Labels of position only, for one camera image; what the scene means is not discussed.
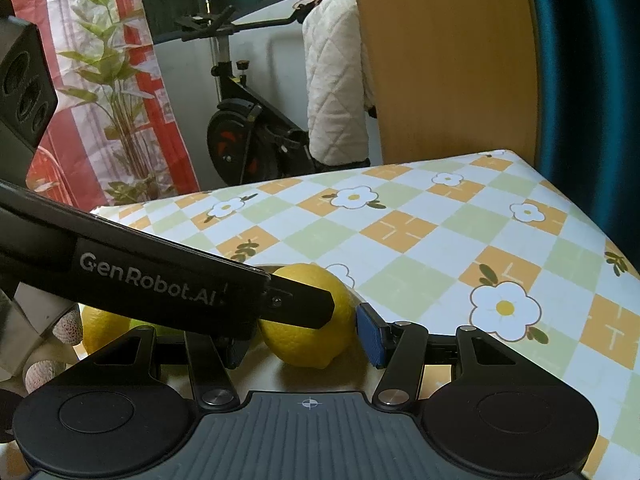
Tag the smaller round yellow lemon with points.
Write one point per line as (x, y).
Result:
(102, 330)

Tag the printed backdrop cloth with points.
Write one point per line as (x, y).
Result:
(100, 85)

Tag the white quilted jacket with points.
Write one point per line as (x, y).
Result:
(335, 85)

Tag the teal curtain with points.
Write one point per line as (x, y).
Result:
(590, 85)

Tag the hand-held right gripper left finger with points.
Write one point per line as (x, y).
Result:
(212, 375)

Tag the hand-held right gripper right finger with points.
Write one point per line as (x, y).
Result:
(367, 335)

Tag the wooden board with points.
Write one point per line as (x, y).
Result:
(450, 60)

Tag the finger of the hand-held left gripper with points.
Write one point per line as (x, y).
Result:
(305, 307)

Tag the large yellow lemon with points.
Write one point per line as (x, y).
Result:
(305, 345)

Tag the checkered floral tablecloth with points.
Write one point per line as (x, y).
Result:
(425, 220)

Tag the black exercise bike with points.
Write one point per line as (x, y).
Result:
(250, 135)

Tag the person's left hand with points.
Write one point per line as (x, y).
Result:
(67, 327)

